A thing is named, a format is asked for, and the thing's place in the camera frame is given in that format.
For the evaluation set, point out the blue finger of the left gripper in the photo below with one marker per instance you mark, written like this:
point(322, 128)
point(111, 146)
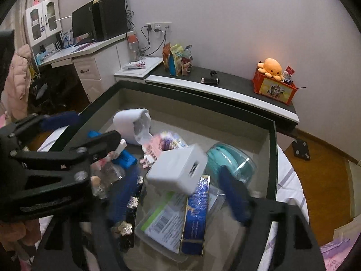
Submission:
point(98, 147)
point(57, 121)

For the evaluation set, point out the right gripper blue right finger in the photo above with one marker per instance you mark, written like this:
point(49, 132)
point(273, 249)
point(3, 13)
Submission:
point(237, 196)

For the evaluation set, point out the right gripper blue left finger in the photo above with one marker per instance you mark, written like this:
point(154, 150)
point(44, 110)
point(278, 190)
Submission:
point(120, 195)

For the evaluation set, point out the blue comb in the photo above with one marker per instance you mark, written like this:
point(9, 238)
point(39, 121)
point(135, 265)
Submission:
point(125, 160)

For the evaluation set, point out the black hair clip strip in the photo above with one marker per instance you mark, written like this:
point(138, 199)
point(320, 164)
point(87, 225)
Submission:
point(124, 231)

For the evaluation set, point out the white curved holder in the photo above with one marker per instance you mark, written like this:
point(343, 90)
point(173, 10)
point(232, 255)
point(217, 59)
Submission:
point(133, 125)

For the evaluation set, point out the teal round plastic case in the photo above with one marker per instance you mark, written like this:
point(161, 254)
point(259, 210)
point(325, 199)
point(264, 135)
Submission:
point(240, 165)

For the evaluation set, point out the white power adapter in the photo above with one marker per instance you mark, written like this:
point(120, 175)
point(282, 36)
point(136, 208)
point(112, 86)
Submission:
point(178, 170)

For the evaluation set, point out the round pink brick figure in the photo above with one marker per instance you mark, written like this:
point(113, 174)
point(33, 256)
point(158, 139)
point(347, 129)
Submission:
point(161, 142)

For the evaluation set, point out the blue yellow rectangular box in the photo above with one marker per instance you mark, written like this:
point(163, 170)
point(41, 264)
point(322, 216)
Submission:
point(196, 210)

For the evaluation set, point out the small pink brick figure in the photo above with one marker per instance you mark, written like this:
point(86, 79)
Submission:
point(111, 155)

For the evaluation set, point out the person's left hand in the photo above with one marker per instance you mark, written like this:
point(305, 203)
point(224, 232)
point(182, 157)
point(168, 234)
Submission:
point(28, 232)

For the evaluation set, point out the black office chair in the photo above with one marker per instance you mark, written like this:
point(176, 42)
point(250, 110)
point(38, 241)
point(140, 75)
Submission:
point(45, 92)

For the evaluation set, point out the pink padded jacket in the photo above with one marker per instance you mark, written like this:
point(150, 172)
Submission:
point(17, 84)

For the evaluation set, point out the round striped bed quilt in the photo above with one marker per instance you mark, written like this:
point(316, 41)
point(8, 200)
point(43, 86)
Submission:
point(288, 187)

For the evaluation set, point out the clear packet with label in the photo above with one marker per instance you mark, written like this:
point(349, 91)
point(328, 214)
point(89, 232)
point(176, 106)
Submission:
point(161, 228)

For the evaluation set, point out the pink black storage box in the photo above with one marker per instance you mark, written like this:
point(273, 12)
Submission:
point(201, 122)

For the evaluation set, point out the white desk with drawers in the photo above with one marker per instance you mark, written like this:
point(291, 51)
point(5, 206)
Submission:
point(95, 63)

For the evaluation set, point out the black bathroom scale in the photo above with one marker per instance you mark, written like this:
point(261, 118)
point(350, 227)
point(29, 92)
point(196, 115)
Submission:
point(300, 149)

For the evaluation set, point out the pink blanket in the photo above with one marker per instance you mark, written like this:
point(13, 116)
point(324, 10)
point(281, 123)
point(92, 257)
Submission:
point(335, 252)

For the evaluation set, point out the white glass door cabinet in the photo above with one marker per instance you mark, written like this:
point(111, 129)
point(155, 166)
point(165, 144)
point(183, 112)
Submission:
point(42, 21)

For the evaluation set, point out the black computer monitor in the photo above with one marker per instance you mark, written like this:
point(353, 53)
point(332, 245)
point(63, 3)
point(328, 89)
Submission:
point(83, 24)

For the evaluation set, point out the orange lid water bottle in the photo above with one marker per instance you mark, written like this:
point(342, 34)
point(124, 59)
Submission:
point(133, 48)

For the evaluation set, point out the white black low cabinet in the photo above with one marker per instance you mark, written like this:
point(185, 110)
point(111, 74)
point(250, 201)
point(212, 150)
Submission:
point(235, 90)

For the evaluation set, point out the black computer tower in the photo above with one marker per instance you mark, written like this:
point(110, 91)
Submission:
point(109, 18)

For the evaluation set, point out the red cartoon storage box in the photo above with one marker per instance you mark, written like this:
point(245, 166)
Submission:
point(270, 88)

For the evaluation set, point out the snack bags cluster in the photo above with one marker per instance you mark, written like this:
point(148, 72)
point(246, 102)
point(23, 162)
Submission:
point(177, 60)

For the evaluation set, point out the small black device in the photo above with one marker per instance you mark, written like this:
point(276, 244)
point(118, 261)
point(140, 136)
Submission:
point(212, 79)

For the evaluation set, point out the orange octopus plush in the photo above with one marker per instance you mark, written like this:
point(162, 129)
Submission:
point(271, 68)

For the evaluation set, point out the white wall power outlet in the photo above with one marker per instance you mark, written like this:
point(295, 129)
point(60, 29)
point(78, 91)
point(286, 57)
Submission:
point(159, 26)

